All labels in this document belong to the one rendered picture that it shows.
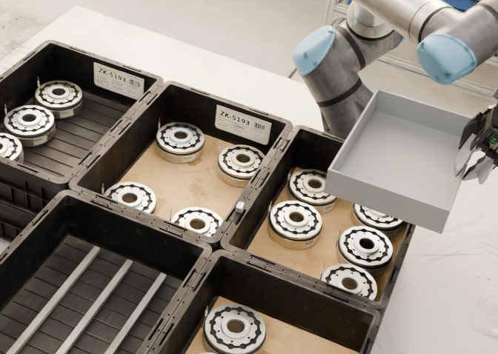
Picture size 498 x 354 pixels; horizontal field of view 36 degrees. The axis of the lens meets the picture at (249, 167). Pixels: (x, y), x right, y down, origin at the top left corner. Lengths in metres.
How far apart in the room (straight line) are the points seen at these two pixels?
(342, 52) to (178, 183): 0.48
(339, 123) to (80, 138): 0.58
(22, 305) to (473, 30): 0.84
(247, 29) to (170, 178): 2.21
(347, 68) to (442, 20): 0.63
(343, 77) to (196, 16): 2.10
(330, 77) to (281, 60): 1.80
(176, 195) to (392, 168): 0.45
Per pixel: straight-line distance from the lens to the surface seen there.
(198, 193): 1.54
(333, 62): 1.72
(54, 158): 1.62
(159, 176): 1.57
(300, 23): 3.84
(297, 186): 1.54
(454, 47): 1.10
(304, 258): 1.45
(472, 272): 1.72
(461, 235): 1.80
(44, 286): 1.38
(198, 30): 3.67
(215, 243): 1.31
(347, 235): 1.47
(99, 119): 1.72
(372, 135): 1.41
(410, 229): 1.42
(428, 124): 1.46
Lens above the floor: 1.88
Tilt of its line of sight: 40 degrees down
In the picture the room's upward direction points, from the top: 9 degrees clockwise
